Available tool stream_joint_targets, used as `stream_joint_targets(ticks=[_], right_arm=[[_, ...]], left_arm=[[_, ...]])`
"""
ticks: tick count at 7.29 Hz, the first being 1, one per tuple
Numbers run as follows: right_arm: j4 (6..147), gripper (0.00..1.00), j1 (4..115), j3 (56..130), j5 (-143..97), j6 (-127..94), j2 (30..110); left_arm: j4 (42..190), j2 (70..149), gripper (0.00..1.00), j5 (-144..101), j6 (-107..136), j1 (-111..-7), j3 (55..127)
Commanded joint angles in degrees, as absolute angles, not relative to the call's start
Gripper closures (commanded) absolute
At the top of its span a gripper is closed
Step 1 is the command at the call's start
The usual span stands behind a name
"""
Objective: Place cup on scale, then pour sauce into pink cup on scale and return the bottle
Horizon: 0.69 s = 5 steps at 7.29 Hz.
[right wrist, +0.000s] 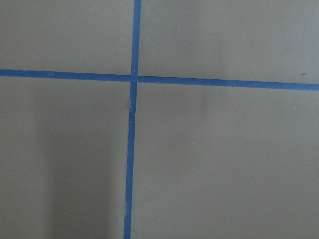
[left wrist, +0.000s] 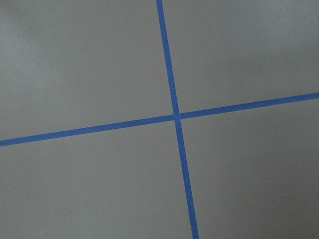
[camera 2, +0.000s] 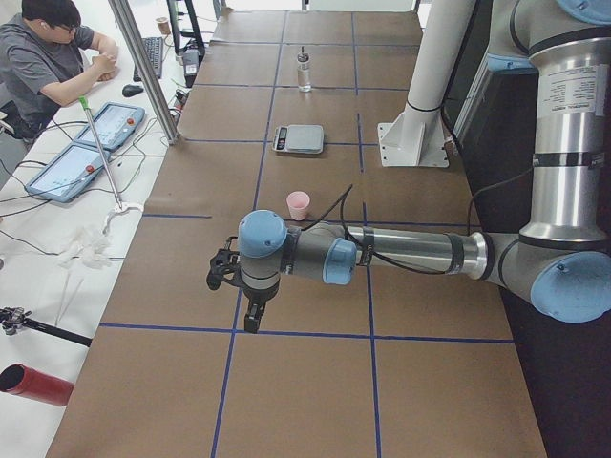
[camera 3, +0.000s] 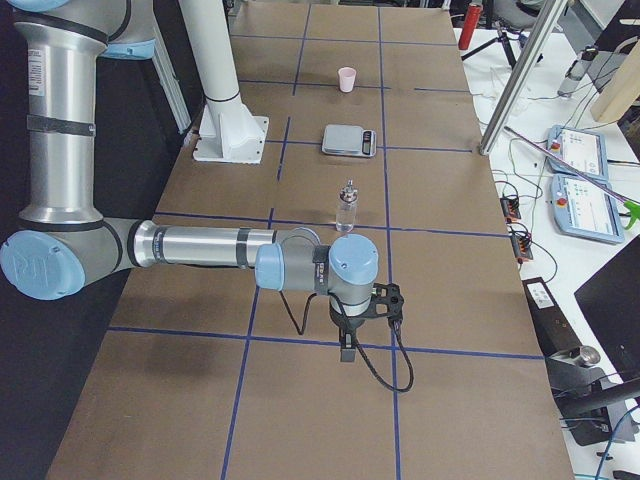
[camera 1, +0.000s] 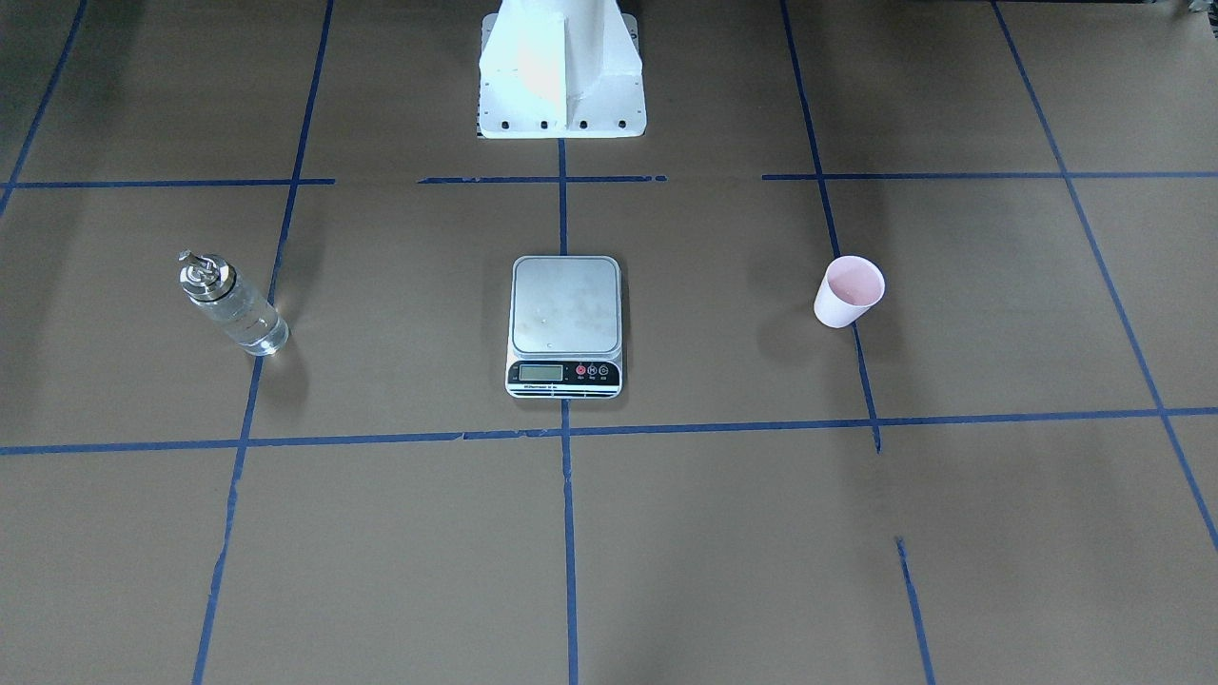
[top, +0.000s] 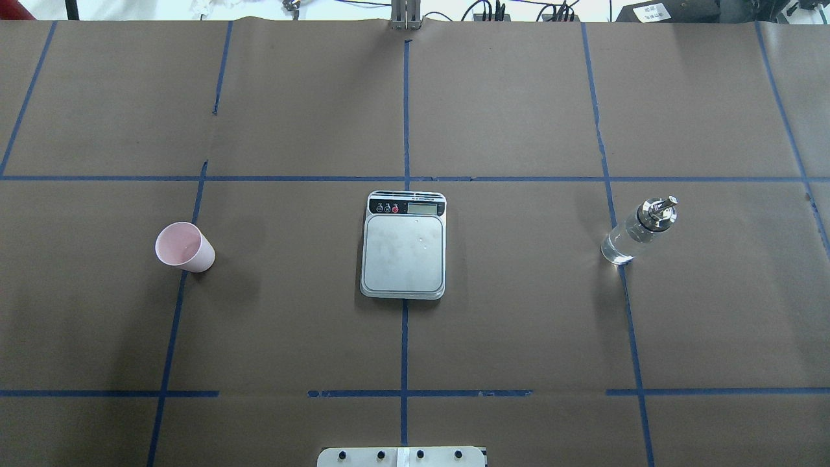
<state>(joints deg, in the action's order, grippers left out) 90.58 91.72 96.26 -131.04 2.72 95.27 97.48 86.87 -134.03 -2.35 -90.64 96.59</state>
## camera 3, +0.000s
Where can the clear glass sauce bottle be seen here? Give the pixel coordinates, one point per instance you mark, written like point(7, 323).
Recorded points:
point(347, 207)

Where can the blue teach pendant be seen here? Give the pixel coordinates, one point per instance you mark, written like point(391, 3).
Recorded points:
point(580, 209)
point(584, 150)

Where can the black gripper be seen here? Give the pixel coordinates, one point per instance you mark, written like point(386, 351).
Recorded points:
point(348, 323)

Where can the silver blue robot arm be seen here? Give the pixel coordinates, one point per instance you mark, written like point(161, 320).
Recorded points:
point(66, 244)

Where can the pink paper cup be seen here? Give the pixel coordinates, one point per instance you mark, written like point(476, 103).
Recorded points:
point(347, 78)

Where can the red cylinder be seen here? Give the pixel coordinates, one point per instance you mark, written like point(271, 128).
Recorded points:
point(471, 19)

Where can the aluminium frame post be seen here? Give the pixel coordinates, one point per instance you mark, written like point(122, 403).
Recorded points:
point(543, 27)

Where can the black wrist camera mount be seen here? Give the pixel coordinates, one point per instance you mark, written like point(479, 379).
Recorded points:
point(387, 302)

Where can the lower blue teach pendant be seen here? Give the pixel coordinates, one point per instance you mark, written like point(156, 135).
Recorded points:
point(580, 209)

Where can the silver digital kitchen scale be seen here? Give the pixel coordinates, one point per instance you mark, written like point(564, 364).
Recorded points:
point(349, 140)

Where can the upper blue teach pendant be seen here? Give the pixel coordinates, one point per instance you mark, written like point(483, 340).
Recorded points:
point(584, 150)

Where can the white pedestal column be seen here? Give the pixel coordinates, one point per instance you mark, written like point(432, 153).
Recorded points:
point(228, 131)

